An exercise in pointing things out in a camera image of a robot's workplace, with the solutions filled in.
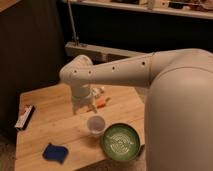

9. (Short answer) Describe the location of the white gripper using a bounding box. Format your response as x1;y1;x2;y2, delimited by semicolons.
71;85;98;115

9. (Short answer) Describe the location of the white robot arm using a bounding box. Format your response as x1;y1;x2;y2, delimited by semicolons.
59;48;213;171

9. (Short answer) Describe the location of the orange carrot toy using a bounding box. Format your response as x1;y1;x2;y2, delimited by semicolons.
93;97;111;109

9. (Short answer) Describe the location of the clear plastic cup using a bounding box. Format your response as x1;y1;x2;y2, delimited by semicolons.
87;115;106;137

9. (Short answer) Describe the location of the green bowl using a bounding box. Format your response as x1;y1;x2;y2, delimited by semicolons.
101;123;141;162

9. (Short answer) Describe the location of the blue sponge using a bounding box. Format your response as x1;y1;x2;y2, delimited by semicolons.
42;143;69;164

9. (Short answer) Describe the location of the metal pole stand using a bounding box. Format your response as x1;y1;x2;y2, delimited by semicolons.
67;0;81;46

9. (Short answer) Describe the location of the cluttered shelf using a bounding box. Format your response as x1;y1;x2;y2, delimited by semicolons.
61;0;213;20

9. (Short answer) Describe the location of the grey metal rail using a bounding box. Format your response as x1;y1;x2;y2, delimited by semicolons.
65;42;142;62

